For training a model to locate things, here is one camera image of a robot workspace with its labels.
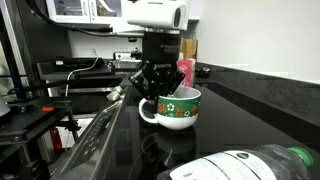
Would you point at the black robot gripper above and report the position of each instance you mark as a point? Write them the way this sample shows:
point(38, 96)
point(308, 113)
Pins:
point(158, 75)

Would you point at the white green floral cup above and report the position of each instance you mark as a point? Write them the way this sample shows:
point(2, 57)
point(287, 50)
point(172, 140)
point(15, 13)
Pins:
point(177, 111)

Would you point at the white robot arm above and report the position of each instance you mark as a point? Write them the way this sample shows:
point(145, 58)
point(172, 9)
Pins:
point(160, 23)

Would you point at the pink carton box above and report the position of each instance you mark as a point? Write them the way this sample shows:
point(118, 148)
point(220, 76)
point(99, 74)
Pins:
point(187, 66)

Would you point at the wooden utensil holder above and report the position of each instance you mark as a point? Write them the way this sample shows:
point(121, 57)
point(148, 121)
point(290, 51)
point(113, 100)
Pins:
point(189, 48)

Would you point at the stove control panel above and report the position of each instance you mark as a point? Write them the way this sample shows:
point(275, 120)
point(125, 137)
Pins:
point(88, 150)

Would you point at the red fire extinguisher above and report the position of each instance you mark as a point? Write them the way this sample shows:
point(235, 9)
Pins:
point(57, 143)

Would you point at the black metal side table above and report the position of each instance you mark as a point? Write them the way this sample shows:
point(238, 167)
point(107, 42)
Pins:
point(20, 129)

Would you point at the clear plastic bottle green cap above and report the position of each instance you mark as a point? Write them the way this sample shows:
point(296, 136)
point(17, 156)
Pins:
point(267, 162)

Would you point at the black cable overhead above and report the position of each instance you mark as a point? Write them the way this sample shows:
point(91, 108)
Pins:
point(35, 11)

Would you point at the white wall cabinet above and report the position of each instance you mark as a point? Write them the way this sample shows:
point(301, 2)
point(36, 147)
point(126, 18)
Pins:
point(87, 11)

